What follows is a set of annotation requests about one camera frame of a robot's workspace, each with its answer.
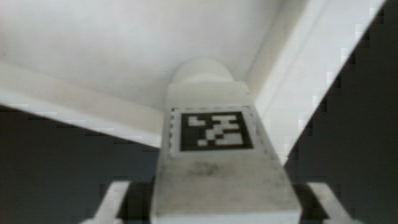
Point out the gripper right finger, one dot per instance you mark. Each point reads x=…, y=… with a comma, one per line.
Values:
x=323, y=207

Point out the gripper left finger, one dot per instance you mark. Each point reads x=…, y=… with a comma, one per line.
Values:
x=126, y=204

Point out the white square tabletop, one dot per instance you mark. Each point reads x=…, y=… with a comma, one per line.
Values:
x=92, y=52

